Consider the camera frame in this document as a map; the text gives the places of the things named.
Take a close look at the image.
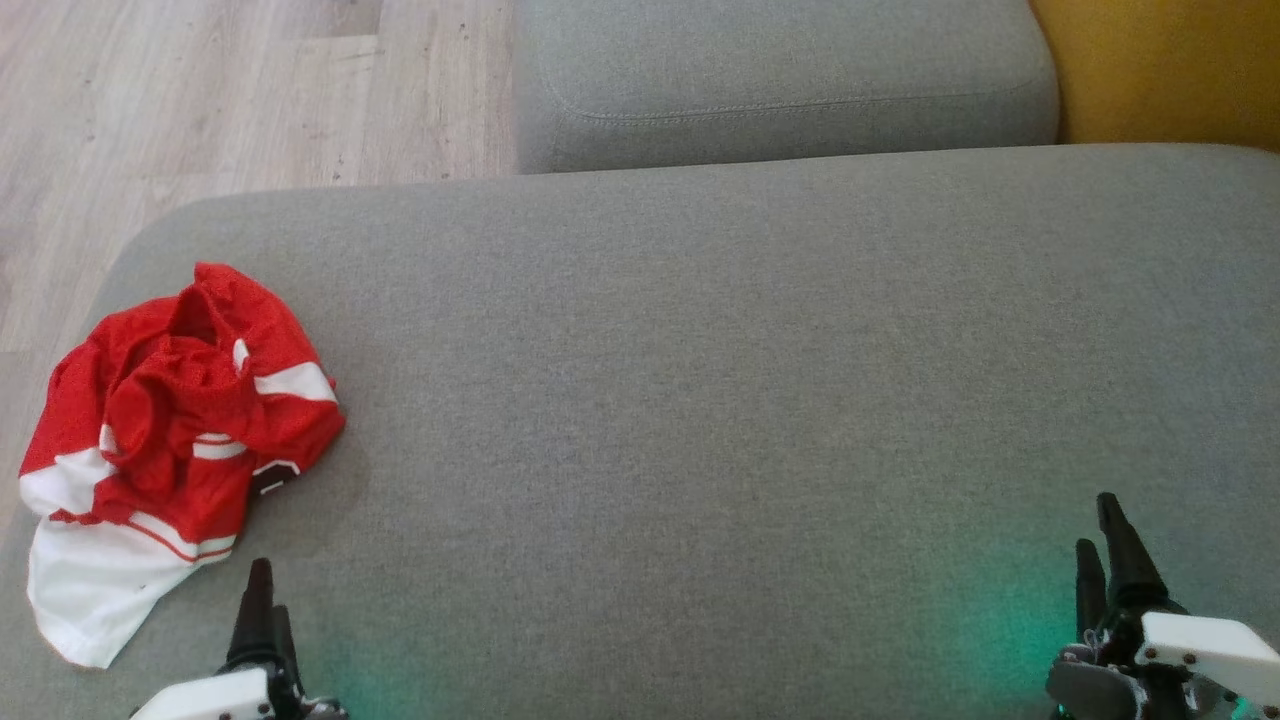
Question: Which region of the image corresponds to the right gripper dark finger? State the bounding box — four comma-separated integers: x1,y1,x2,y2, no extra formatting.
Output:
1076,540,1109,631
1097,493,1186,616

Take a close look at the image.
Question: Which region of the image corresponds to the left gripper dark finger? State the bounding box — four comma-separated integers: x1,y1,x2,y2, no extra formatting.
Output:
274,606,303,701
228,558,277,669

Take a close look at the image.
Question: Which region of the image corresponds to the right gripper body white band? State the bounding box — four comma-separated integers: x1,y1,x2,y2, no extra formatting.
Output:
1045,612,1280,720

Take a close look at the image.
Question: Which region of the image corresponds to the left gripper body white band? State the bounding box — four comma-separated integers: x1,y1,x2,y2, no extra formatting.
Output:
130,665,346,720

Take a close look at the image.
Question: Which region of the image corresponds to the red white jersey top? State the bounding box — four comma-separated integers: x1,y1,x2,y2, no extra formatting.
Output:
18,262,347,669

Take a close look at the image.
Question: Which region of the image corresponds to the large grey sofa chaise cushion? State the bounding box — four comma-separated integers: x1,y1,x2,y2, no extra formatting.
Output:
0,143,1280,720

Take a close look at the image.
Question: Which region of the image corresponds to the yellow sofa back cushion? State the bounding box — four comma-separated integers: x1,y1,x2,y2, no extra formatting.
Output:
1030,0,1280,153

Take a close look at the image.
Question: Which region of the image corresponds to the grey sofa seat cushion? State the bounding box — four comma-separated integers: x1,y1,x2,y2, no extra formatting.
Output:
512,0,1061,176

